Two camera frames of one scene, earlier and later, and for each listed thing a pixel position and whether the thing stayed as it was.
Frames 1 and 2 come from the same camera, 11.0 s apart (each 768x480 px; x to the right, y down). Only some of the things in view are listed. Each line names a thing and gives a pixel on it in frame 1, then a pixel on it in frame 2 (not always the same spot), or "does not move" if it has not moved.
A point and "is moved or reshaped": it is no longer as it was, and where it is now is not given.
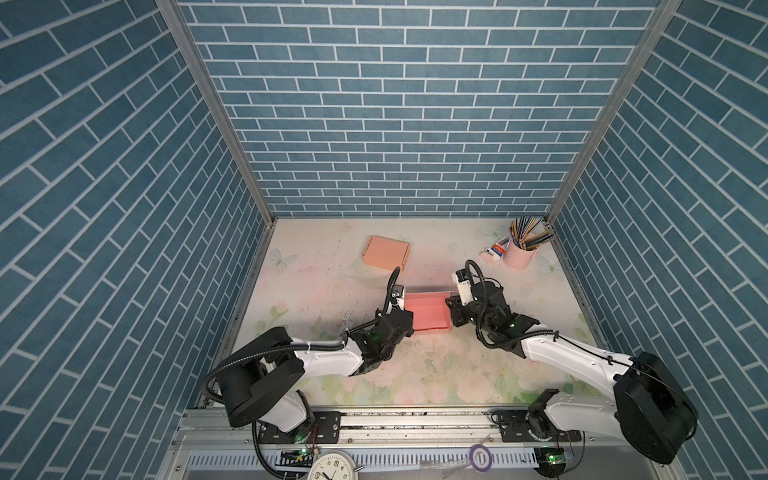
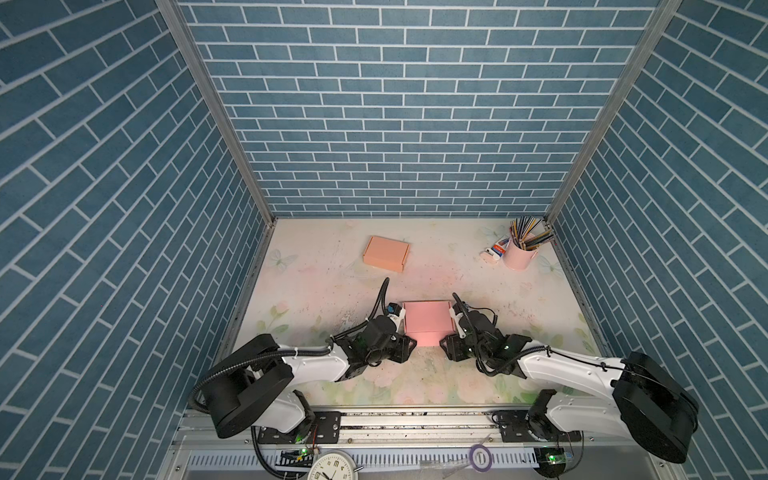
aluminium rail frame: (402, 445) does not move
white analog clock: (334, 465) does not move
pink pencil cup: (516, 258) does not move
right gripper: (456, 310) -> (451, 347)
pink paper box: (430, 310) is moved or reshaped
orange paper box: (386, 253) does not move
